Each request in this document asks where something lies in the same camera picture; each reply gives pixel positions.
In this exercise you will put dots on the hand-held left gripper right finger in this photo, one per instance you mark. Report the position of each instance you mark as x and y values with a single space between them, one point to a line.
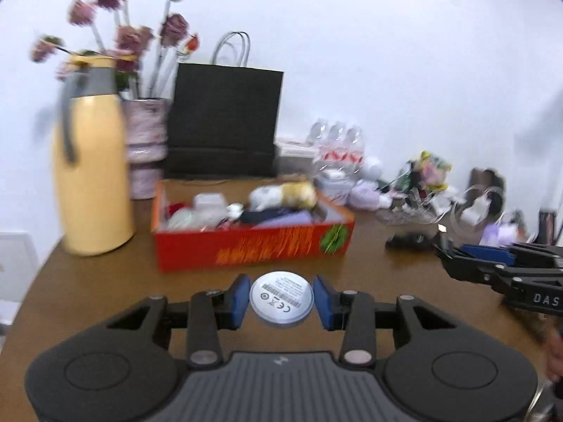
323 301

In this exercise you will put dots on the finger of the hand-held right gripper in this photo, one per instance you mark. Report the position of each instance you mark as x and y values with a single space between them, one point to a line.
470 268
488 254

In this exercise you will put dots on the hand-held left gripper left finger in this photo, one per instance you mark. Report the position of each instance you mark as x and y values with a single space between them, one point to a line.
241 301

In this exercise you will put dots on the white round charger puck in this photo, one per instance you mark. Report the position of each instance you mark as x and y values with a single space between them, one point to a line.
281 299

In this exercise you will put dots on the red cardboard box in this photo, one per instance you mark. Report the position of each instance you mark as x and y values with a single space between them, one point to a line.
264 248

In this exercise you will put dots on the black zip pouch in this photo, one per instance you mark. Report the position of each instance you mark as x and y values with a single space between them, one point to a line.
259 217

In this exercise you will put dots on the purple knit pouch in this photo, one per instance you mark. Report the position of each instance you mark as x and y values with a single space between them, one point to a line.
294 219

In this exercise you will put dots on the yellow plush toy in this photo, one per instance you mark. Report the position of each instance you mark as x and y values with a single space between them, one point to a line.
299 193

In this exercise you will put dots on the red rose flower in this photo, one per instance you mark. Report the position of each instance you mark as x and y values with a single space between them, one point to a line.
178 208

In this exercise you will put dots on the lavender small box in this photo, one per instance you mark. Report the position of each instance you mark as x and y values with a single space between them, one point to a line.
499 234

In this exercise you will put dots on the white plug charger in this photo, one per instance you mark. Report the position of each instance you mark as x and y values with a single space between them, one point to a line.
477 209

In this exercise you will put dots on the black hair clip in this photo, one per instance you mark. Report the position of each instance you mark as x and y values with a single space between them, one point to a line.
409 240

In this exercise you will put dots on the brown wallet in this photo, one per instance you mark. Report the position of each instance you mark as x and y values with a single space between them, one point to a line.
488 180

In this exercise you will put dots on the yellow green snack packet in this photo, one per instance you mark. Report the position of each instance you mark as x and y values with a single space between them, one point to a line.
429 171

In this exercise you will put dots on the purple fluffy headband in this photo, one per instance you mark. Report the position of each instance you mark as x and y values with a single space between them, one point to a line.
367 195

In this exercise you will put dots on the white oval case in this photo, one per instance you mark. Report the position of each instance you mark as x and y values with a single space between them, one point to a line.
334 175

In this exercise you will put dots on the white round device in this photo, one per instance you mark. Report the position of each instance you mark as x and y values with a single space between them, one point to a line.
373 168

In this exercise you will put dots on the clear water bottle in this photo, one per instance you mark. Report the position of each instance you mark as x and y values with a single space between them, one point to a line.
338 145
321 145
355 147

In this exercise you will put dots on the white flat box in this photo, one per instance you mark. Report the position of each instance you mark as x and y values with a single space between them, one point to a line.
294 146

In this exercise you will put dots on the black paper bag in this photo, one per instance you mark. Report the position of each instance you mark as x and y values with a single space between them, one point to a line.
224 118

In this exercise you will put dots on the lavender textured vase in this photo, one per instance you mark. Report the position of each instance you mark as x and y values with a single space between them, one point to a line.
145 140

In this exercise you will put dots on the yellow thermos jug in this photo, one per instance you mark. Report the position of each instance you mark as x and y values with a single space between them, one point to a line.
92 176

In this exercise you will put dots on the white leaning panel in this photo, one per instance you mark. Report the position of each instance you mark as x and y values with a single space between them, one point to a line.
17 263

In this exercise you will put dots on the dried pink rose bouquet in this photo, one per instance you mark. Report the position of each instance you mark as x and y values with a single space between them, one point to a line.
127 37

